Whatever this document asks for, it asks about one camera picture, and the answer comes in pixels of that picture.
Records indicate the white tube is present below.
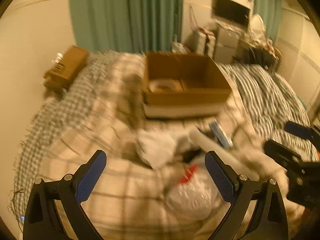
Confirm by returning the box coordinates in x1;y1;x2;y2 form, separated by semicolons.
189;127;286;180

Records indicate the white lace sock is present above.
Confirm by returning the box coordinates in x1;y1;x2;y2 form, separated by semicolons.
136;130;177;170

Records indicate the white tape roll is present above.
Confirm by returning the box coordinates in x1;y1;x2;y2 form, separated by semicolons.
149;79;183;93

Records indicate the white plastic bag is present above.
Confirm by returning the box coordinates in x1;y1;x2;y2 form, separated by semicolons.
165;159;224;220

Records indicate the blue tissue pack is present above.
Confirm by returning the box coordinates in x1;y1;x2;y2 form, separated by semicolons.
209;121;233;148

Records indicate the green checked duvet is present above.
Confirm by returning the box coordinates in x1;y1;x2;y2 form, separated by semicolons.
12;64;319;218

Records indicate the closed brown shipping box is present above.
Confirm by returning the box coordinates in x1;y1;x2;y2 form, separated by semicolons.
44;45;89;94

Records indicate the open cardboard box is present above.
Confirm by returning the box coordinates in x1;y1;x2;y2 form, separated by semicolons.
142;52;232;119

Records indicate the chair with black clothes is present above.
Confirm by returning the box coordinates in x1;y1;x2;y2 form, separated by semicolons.
233;38;283;72

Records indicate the white wardrobe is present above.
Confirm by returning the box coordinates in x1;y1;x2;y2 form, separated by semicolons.
276;8;319;108

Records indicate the small grey refrigerator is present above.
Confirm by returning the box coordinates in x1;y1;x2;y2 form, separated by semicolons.
213;25;240;64

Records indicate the white suitcase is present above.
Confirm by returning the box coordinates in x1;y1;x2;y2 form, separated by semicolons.
189;30;216;58

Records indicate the oval white mirror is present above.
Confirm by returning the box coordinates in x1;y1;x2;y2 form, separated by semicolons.
248;14;266;40

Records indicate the green curtain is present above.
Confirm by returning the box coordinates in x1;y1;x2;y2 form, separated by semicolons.
254;0;283;43
69;0;183;53

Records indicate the black wall television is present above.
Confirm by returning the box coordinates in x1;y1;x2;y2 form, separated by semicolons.
214;0;250;27

